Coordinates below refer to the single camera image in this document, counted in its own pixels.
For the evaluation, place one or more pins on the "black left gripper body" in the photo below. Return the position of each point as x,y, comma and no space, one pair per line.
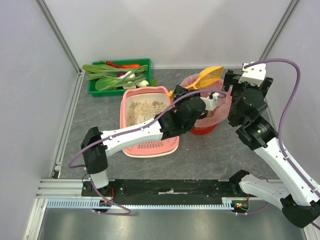
180,91

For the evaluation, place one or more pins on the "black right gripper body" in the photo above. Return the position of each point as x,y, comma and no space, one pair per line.
231,79

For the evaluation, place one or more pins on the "clumped litter lump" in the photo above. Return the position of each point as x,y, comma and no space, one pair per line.
210,115

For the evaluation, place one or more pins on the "yellow litter scoop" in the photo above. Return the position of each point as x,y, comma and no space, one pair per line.
209,77

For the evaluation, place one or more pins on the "red trash bin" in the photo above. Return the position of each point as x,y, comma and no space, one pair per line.
202,131

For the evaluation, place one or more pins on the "pink plastic bin liner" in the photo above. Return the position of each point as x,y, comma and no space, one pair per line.
220,113

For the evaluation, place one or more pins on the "pink litter box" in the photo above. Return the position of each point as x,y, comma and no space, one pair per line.
148,149

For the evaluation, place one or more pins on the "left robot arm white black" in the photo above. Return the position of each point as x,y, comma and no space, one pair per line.
179,118

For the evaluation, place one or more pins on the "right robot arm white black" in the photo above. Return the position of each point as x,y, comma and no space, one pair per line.
299,199

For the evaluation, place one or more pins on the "cat litter pellets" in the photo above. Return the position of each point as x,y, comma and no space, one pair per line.
141,111

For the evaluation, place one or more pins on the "white radish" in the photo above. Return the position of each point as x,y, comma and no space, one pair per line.
129,76

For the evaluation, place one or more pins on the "orange carrot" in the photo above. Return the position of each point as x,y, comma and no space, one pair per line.
133,65

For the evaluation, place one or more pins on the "green leafy vegetables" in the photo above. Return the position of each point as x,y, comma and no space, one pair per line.
109,78

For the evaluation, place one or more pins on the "red chili pepper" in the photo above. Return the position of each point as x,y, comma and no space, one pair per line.
109,63

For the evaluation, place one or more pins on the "green plastic crate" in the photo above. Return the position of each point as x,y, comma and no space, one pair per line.
119,92

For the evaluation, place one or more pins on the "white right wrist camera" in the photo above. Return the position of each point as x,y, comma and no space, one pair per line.
254,75

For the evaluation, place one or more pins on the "blue-white cable duct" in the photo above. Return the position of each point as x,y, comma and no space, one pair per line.
64,203

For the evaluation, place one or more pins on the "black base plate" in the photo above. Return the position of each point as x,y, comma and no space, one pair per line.
127,188

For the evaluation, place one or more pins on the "aluminium frame rail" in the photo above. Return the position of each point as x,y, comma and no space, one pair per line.
56,187

